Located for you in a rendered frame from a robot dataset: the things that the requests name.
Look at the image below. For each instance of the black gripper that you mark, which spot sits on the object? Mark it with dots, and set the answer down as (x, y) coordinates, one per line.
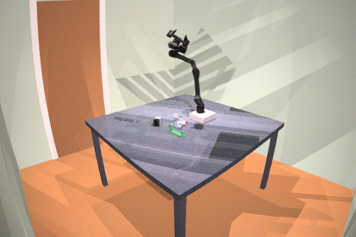
(177, 39)

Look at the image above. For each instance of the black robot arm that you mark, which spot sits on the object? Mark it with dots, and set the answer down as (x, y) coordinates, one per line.
(196, 73)

